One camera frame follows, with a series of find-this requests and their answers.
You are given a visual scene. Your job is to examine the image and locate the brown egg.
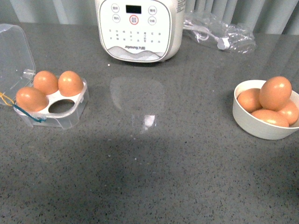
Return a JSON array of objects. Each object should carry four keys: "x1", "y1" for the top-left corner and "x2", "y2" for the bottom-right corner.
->
[
  {"x1": 16, "y1": 86, "x2": 49, "y2": 112},
  {"x1": 259, "y1": 76, "x2": 292, "y2": 111},
  {"x1": 58, "y1": 71, "x2": 84, "y2": 97},
  {"x1": 33, "y1": 70, "x2": 59, "y2": 95}
]

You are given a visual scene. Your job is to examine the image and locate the brown egg bowl left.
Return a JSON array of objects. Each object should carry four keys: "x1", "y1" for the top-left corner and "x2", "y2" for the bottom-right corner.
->
[{"x1": 237, "y1": 88, "x2": 262, "y2": 113}]

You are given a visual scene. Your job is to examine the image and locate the brown egg bowl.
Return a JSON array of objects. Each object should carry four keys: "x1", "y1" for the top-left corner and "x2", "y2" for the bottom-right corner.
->
[
  {"x1": 278, "y1": 99, "x2": 299, "y2": 126},
  {"x1": 237, "y1": 88, "x2": 262, "y2": 113},
  {"x1": 251, "y1": 109, "x2": 289, "y2": 127}
]

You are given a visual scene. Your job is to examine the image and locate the brown egg bowl front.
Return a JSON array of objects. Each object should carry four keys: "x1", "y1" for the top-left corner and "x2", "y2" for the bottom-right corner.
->
[{"x1": 251, "y1": 109, "x2": 289, "y2": 127}]

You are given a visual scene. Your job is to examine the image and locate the clear plastic egg box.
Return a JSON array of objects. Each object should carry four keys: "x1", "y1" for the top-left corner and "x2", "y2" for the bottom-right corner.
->
[{"x1": 0, "y1": 24, "x2": 89, "y2": 129}]

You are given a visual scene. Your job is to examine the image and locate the brown egg bowl right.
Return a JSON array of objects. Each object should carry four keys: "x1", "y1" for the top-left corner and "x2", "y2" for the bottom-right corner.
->
[{"x1": 278, "y1": 99, "x2": 299, "y2": 126}]

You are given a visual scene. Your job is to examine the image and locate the white Joyoung blender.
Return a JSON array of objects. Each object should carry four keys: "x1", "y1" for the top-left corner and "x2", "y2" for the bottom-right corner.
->
[{"x1": 95, "y1": 0, "x2": 186, "y2": 63}]

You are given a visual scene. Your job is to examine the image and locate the clear plastic bag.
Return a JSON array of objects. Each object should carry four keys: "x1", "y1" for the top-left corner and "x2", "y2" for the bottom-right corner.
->
[{"x1": 183, "y1": 11, "x2": 256, "y2": 54}]

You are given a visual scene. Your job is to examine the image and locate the white round bowl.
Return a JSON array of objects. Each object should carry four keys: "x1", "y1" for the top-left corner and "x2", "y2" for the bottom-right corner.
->
[{"x1": 232, "y1": 80, "x2": 299, "y2": 140}]

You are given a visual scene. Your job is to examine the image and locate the yellow blue rubber band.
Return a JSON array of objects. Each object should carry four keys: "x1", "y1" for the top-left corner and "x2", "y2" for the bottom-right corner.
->
[{"x1": 0, "y1": 92, "x2": 46, "y2": 123}]

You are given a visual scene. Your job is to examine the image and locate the white power cable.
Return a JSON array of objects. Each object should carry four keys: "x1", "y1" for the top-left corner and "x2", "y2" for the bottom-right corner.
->
[{"x1": 183, "y1": 20, "x2": 231, "y2": 51}]

